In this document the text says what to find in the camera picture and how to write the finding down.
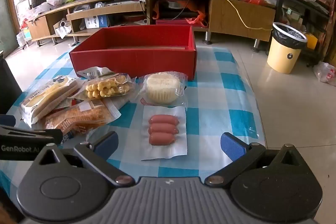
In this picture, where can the yellow scalloped pastry packet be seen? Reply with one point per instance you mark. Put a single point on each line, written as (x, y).
(105, 88)

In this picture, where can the long yellow bread packet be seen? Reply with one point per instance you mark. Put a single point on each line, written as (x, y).
(44, 100)

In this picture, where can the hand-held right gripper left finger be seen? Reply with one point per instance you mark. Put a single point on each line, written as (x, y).
(105, 141)

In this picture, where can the orange plastic bag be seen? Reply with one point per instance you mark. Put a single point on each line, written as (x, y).
(199, 19)

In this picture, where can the dark cloth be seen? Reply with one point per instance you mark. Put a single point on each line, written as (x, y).
(8, 87)

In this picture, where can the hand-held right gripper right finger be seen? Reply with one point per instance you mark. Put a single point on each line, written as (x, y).
(232, 145)

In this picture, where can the orange bread packet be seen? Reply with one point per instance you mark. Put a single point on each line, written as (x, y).
(78, 115)

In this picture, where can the wooden television stand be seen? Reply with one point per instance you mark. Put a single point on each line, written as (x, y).
(236, 14)

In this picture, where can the white and blue box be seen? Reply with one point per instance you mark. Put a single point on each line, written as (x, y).
(97, 22)

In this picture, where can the white paper bag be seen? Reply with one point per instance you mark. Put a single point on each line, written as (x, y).
(63, 28)

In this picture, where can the red cardboard box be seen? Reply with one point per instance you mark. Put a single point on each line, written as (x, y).
(131, 61)

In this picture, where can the white plastic bag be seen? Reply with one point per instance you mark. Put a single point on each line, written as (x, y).
(325, 74)

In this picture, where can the blue white checkered tablecloth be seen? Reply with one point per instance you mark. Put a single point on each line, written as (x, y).
(210, 98)

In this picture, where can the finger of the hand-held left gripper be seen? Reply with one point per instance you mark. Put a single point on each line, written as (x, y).
(31, 132)
(6, 120)

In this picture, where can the round white cake packet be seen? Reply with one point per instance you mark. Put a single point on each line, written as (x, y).
(161, 90)

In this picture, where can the flat red box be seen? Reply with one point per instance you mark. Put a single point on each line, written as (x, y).
(170, 22)

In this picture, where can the sausage packet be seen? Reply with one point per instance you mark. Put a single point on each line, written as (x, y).
(162, 129)

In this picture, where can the yellow trash bin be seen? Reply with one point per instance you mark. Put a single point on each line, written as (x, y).
(283, 56)

